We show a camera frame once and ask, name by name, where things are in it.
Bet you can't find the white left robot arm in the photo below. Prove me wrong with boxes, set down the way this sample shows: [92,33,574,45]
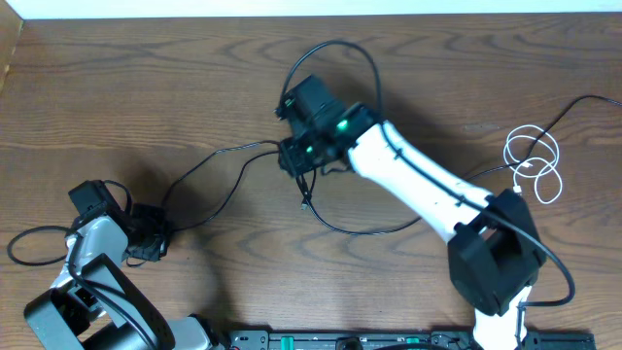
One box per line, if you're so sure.
[24,180,230,349]

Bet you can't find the white USB cable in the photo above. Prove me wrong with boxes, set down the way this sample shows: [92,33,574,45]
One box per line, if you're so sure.
[502,123,564,205]

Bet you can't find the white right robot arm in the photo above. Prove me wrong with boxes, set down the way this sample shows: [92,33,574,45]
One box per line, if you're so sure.
[276,76,546,349]

